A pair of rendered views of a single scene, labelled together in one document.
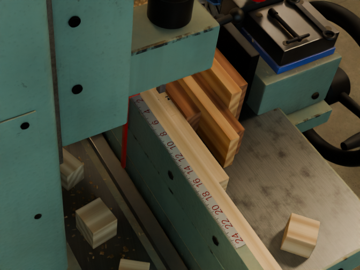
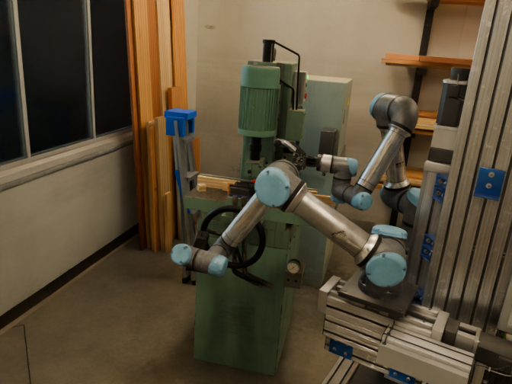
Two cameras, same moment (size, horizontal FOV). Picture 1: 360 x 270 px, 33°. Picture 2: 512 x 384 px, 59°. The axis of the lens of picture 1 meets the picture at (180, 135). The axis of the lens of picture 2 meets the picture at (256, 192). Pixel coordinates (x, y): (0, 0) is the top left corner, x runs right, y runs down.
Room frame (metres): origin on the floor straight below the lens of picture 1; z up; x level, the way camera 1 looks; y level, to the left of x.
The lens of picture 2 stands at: (2.15, -1.33, 1.61)
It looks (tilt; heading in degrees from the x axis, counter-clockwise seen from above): 18 degrees down; 139
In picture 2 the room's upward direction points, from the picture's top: 4 degrees clockwise
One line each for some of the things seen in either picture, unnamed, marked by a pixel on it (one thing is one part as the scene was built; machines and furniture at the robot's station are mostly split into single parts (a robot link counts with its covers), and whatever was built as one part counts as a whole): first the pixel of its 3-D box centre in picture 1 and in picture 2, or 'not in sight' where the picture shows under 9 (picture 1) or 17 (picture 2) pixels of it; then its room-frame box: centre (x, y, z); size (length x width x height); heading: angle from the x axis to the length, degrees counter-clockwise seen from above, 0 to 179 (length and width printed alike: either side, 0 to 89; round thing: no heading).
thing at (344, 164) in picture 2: not in sight; (344, 167); (0.99, 0.15, 1.14); 0.11 x 0.08 x 0.09; 38
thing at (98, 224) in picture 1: (96, 223); not in sight; (0.41, 0.09, 0.82); 0.04 x 0.04 x 0.04; 46
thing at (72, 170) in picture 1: (65, 169); not in sight; (0.49, 0.15, 0.82); 0.04 x 0.03 x 0.03; 57
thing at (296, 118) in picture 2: not in sight; (296, 124); (0.53, 0.30, 1.23); 0.09 x 0.08 x 0.15; 128
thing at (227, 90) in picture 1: (192, 62); not in sight; (0.62, 0.00, 0.94); 0.20 x 0.02 x 0.08; 38
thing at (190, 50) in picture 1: (150, 49); (255, 168); (0.53, 0.05, 1.03); 0.14 x 0.07 x 0.09; 128
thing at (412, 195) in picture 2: not in sight; (417, 206); (1.20, 0.41, 0.98); 0.13 x 0.12 x 0.14; 163
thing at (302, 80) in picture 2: not in sight; (299, 87); (0.46, 0.37, 1.40); 0.10 x 0.06 x 0.16; 128
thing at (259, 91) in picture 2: not in sight; (258, 100); (0.54, 0.03, 1.35); 0.18 x 0.18 x 0.31
